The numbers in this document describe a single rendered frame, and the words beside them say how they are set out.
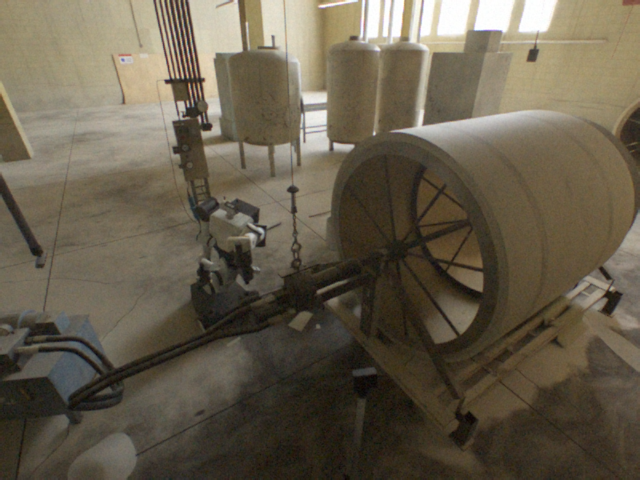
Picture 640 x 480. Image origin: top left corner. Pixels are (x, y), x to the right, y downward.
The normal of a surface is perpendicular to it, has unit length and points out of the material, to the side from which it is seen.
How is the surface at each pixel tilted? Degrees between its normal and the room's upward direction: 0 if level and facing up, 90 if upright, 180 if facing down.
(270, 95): 90
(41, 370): 0
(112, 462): 10
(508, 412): 0
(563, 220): 60
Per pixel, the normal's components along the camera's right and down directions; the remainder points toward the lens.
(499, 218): 0.40, -0.24
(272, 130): 0.25, 0.50
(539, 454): 0.00, -0.86
